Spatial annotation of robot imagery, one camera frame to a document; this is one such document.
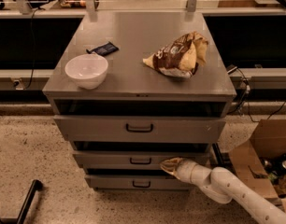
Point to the tan robot gripper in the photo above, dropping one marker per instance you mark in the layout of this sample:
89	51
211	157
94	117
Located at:
184	169

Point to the grey drawer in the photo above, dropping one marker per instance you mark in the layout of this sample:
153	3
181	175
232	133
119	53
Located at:
135	182
139	129
130	160

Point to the grey bottom drawer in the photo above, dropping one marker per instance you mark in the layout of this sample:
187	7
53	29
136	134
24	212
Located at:
135	182

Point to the grey metal drawer cabinet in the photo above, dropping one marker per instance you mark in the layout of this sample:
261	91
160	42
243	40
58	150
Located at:
131	89

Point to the grey top drawer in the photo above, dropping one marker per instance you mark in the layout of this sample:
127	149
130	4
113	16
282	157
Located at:
139	129

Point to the black metal leg right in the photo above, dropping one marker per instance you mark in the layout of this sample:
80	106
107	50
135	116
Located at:
218	155

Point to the black metal leg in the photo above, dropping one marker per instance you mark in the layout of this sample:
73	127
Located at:
35	187
218	155

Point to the brown yellow chip bag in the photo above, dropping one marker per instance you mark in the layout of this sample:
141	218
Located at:
181	57

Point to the white ceramic bowl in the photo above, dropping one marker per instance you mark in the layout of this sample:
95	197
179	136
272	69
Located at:
87	71

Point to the dark blue snack bar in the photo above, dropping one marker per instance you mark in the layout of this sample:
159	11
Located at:
103	50

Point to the black metal leg left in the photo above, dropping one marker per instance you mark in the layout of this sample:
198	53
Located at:
35	187

